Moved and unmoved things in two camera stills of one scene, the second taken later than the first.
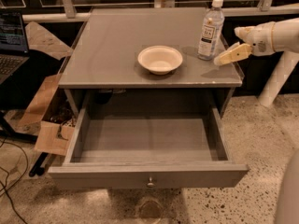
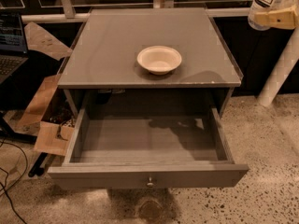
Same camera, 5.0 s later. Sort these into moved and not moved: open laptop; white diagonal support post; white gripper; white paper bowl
Moved: white gripper
Not moved: white paper bowl; open laptop; white diagonal support post
